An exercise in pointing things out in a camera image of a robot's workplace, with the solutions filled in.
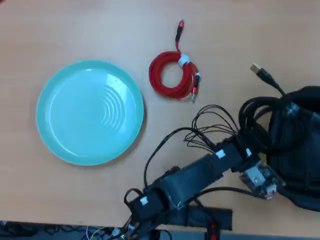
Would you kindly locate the red and black clamp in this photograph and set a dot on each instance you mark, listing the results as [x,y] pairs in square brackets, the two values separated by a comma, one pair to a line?
[213,230]

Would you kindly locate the light teal round plate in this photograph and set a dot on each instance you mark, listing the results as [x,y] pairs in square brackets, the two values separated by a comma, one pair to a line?
[75,112]

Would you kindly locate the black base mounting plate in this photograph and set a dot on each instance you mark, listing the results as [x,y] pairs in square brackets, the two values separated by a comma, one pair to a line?
[222,217]

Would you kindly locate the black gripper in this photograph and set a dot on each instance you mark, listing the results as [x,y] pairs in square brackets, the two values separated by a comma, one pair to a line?
[250,160]

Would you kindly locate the black plastic bowl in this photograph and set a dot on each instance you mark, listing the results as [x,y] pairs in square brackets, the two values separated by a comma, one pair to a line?
[307,155]

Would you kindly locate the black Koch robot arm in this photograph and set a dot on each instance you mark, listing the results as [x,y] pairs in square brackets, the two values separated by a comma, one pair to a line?
[190,177]

